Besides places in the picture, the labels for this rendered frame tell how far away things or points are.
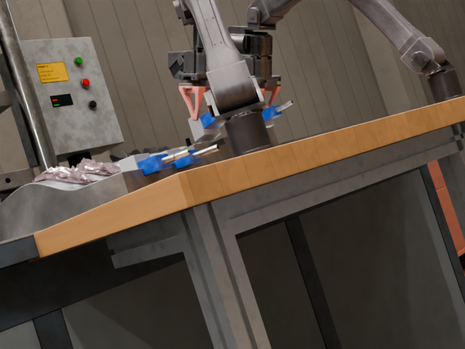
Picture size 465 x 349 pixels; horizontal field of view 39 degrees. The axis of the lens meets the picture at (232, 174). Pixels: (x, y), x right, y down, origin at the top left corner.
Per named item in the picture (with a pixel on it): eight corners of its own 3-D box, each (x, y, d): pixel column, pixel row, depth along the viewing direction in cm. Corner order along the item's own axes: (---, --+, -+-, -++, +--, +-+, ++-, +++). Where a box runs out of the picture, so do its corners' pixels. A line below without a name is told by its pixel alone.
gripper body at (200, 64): (177, 82, 144) (178, 47, 143) (212, 84, 151) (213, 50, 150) (196, 82, 139) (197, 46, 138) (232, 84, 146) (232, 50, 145)
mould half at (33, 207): (207, 183, 134) (190, 132, 134) (131, 203, 111) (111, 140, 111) (34, 244, 157) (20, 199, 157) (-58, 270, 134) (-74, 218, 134)
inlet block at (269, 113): (301, 110, 170) (293, 91, 171) (290, 112, 167) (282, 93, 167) (265, 129, 179) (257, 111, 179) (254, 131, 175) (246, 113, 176)
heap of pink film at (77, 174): (143, 174, 136) (132, 138, 137) (88, 185, 121) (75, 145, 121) (54, 208, 148) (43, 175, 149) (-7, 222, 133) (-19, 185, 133)
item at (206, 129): (248, 114, 139) (240, 91, 140) (231, 114, 136) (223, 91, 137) (212, 140, 148) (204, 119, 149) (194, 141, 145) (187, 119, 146)
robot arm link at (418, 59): (407, 55, 143) (432, 44, 140) (423, 53, 150) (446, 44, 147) (417, 82, 143) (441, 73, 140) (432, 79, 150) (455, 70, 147)
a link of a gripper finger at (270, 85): (244, 113, 176) (245, 78, 174) (260, 110, 182) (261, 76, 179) (265, 116, 172) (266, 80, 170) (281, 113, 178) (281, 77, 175)
